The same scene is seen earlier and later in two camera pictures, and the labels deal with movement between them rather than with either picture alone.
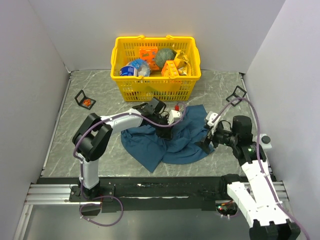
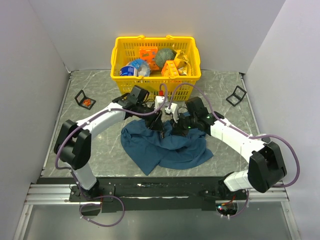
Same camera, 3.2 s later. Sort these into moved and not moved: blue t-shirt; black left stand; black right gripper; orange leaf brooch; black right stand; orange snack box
Moved: blue t-shirt; black right gripper
Not moved: orange snack box; orange leaf brooch; black left stand; black right stand
